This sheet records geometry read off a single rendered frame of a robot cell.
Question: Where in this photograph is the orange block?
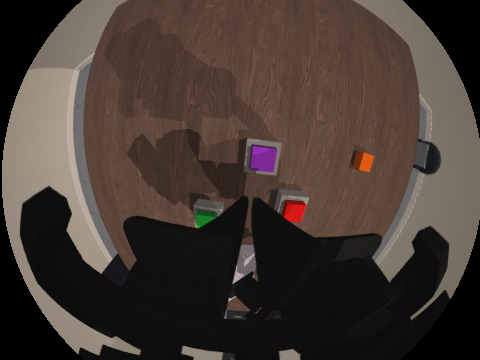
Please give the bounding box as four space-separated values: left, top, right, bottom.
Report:
353 151 373 172

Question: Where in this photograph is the green button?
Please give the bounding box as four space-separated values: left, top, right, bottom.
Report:
193 199 224 228

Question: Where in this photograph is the red button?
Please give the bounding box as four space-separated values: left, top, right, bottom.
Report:
273 189 309 223

